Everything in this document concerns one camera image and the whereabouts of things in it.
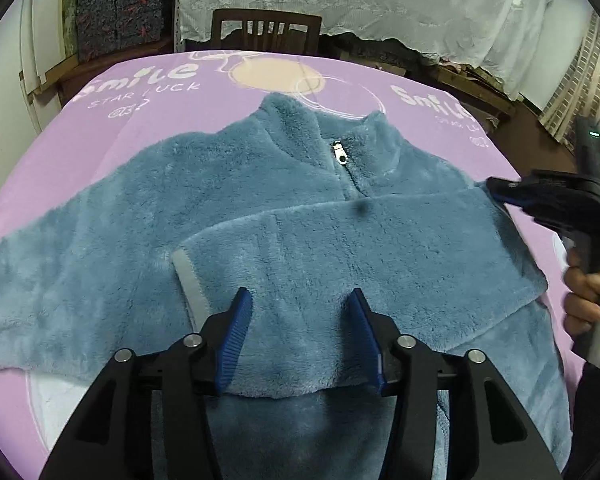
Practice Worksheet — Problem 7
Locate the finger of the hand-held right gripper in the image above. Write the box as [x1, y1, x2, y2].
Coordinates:
[527, 205, 575, 236]
[485, 175, 548, 210]

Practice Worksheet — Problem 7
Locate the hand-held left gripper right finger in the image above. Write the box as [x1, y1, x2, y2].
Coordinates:
[347, 287, 563, 480]

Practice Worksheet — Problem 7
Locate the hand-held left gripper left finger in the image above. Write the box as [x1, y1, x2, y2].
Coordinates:
[39, 287, 254, 480]

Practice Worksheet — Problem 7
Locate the blue fleece jacket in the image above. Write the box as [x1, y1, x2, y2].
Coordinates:
[0, 94, 573, 480]

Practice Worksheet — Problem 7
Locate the person's right hand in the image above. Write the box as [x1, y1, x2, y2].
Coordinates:
[563, 249, 600, 342]

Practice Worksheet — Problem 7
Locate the wooden crate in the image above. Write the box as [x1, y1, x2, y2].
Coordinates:
[420, 60, 517, 122]

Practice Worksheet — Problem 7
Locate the checked curtain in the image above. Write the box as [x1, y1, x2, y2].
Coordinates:
[539, 10, 600, 147]

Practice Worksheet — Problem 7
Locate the purple printed blanket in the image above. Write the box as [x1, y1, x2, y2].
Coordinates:
[0, 50, 588, 463]

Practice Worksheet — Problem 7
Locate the dark wooden chair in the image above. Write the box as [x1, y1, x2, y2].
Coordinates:
[211, 8, 323, 56]

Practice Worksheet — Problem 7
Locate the stack of patterned boxes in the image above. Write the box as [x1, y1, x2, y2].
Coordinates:
[75, 0, 177, 63]

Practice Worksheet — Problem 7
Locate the white board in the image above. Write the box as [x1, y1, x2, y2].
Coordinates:
[17, 0, 81, 97]

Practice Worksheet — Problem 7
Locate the green patterned panel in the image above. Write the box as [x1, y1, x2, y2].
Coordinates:
[61, 0, 82, 57]

